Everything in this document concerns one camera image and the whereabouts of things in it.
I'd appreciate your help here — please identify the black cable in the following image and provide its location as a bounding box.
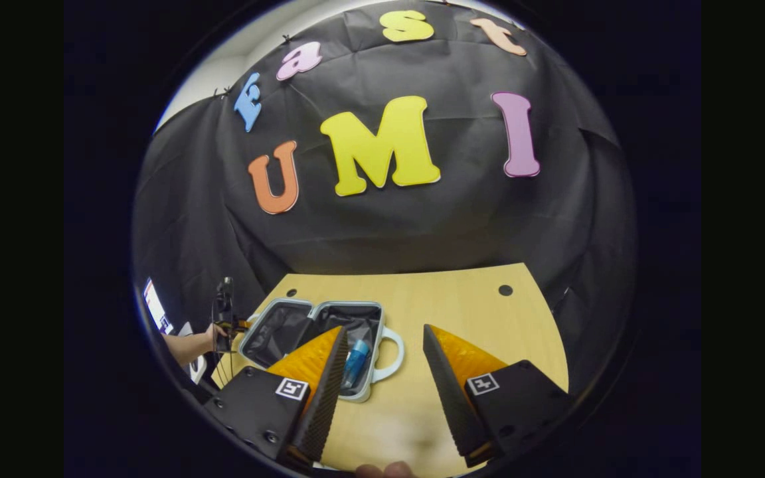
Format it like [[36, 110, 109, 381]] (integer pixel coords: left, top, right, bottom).
[[212, 351, 234, 389]]

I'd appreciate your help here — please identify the black backdrop cloth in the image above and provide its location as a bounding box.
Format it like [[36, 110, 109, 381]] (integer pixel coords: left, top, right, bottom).
[[131, 0, 639, 399]]

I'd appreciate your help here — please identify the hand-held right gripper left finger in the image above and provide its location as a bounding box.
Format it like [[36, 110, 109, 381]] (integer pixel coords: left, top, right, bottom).
[[201, 324, 351, 469]]

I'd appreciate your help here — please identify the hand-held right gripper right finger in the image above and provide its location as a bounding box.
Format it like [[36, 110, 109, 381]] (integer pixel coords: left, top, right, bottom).
[[422, 323, 574, 469]]

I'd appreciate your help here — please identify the blue cap skin care tube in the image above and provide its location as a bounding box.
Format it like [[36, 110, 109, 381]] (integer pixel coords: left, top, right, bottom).
[[343, 340, 371, 389]]

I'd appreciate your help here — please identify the computer monitor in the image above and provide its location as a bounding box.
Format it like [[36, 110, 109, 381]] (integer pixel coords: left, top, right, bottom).
[[142, 278, 175, 335]]

